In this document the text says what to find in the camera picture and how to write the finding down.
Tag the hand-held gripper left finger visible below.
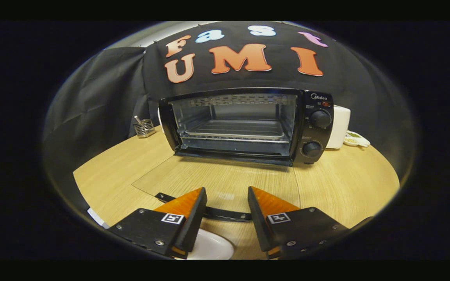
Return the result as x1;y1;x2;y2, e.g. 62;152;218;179
107;187;208;260

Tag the white pop-up toaster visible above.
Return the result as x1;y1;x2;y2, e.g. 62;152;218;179
325;105;351;149

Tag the white plate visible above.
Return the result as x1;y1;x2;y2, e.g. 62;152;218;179
188;228;235;260

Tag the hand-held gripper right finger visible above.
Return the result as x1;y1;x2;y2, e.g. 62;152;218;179
247;186;352;260

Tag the small white dish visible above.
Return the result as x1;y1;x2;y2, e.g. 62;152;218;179
343;130;371;148

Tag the wire mesh holder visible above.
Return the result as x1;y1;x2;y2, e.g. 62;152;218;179
133;115;156;139

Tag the white paper card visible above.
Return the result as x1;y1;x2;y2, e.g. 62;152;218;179
87;208;110;229

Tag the black toaster oven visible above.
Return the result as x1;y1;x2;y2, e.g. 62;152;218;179
131;87;335;223

